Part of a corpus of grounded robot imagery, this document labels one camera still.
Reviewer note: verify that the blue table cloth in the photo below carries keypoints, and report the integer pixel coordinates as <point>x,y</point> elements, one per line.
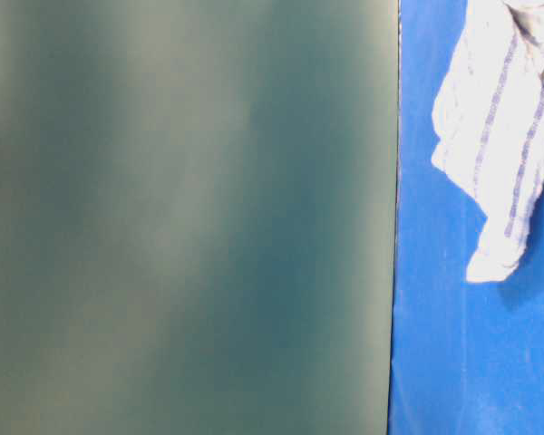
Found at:
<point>466,359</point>

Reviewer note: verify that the white blue-striped towel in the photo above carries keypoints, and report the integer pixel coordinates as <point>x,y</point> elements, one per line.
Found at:
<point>489,119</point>

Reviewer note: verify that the blurry grey-green panel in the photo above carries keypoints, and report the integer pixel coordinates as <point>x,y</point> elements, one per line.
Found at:
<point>196,216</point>

